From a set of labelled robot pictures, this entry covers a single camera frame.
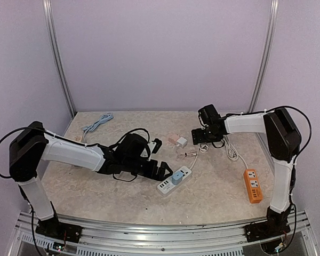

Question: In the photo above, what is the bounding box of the aluminium post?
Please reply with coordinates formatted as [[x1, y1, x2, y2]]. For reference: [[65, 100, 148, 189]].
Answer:
[[43, 0, 77, 119], [246, 0, 279, 114]]

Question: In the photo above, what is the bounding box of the pink plug adapter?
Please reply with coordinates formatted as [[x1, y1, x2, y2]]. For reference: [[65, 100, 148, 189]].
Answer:
[[168, 134, 180, 145]]

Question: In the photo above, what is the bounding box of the orange power strip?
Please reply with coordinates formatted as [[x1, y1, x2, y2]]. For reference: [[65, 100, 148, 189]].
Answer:
[[243, 169, 263, 204]]

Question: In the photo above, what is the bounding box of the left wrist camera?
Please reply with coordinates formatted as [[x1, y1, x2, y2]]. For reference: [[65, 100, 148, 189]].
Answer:
[[148, 138, 163, 154]]

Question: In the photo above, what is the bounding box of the aluminium front rail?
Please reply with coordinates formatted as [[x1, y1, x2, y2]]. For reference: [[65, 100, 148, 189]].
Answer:
[[6, 211, 319, 255]]

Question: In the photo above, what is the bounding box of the right aluminium post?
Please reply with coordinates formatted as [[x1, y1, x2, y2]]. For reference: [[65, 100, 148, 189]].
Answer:
[[246, 0, 279, 114]]

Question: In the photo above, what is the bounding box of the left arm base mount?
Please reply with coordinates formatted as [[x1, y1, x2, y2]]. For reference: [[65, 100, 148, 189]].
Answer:
[[36, 213, 83, 243]]

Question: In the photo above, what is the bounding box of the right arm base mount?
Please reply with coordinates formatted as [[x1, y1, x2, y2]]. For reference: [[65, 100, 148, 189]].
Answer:
[[244, 212, 291, 243]]

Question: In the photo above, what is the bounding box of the pinkish white charging cable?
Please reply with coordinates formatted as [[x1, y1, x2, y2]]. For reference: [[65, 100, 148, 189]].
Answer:
[[175, 148, 199, 161]]

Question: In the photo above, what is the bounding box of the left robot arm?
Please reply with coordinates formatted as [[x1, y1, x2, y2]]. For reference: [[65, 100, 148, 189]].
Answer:
[[0, 121, 173, 237]]

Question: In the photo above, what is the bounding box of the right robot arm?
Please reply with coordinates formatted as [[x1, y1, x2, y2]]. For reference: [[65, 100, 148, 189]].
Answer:
[[191, 104, 305, 237]]

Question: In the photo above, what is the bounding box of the beige cube socket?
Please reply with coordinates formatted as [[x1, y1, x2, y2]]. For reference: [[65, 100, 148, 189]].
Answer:
[[74, 135, 83, 142]]

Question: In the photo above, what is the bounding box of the small blue plug adapter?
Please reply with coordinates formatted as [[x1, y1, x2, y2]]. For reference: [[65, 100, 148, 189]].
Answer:
[[171, 171, 184, 186]]

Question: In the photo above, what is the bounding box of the white usb charger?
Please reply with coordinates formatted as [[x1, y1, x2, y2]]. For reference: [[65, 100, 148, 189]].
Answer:
[[175, 137, 188, 148]]

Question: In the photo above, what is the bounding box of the left aluminium post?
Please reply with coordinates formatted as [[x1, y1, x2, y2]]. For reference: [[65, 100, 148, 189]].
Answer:
[[43, 0, 77, 119]]

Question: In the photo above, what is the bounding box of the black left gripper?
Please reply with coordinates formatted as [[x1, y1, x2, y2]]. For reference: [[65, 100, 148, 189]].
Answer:
[[123, 157, 173, 181]]

